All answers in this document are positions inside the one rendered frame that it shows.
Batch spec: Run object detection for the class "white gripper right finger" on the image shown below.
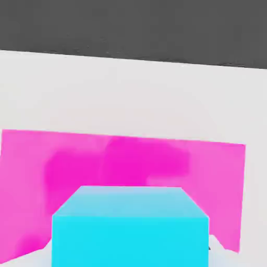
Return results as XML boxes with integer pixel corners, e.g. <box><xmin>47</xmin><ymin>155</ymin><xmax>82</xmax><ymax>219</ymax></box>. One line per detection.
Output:
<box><xmin>208</xmin><ymin>234</ymin><xmax>264</xmax><ymax>267</ymax></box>

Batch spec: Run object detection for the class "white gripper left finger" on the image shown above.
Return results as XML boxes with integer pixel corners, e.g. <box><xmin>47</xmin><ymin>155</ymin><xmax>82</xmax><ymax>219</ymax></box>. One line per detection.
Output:
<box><xmin>0</xmin><ymin>239</ymin><xmax>53</xmax><ymax>267</ymax></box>

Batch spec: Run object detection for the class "small cyan cube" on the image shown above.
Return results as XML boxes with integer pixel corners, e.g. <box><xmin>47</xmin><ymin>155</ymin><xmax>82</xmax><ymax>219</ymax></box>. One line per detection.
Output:
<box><xmin>51</xmin><ymin>185</ymin><xmax>210</xmax><ymax>267</ymax></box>

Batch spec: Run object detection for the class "large pink box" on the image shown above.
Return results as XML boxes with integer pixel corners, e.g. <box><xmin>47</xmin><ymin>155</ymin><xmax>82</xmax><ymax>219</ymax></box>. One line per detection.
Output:
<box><xmin>0</xmin><ymin>129</ymin><xmax>247</xmax><ymax>265</ymax></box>

